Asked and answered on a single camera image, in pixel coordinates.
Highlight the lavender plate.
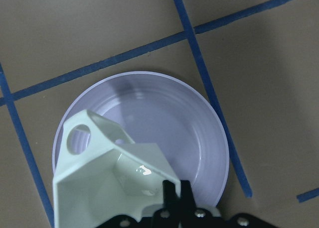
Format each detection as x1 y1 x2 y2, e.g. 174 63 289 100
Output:
62 71 229 207

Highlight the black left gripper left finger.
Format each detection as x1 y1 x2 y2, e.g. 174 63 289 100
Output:
162 180 179 213

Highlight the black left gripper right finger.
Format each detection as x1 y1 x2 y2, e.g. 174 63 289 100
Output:
180 180 197 213

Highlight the brown paper table cover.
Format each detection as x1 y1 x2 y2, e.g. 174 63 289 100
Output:
0 0 319 228

